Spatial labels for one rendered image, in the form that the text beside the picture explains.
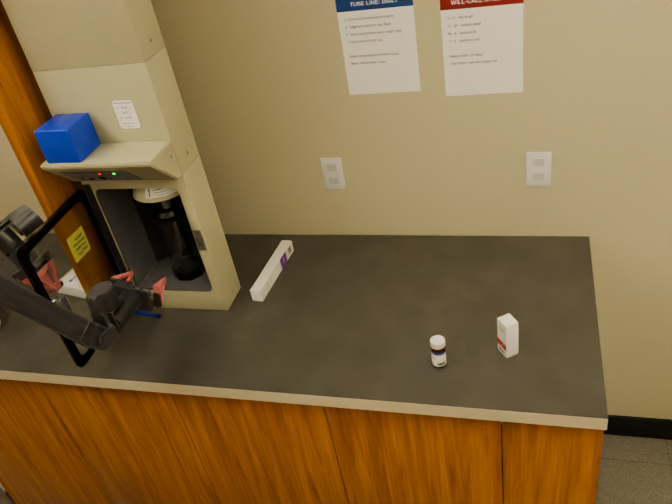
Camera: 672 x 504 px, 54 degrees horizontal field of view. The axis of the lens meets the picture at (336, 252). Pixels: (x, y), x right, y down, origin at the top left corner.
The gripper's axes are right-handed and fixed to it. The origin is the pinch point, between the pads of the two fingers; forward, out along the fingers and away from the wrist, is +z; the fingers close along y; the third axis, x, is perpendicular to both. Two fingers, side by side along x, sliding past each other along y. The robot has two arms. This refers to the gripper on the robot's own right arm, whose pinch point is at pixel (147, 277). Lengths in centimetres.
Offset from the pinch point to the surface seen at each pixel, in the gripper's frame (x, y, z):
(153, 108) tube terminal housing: -45.9, -2.1, 10.4
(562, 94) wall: -47, -101, 54
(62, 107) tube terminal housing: -41.9, 23.4, 10.4
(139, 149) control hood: -36.3, 0.7, 6.1
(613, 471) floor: 84, -152, 40
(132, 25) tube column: -66, 0, 10
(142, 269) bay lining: 13.3, 12.1, 17.0
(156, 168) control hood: -34.8, -6.1, 1.2
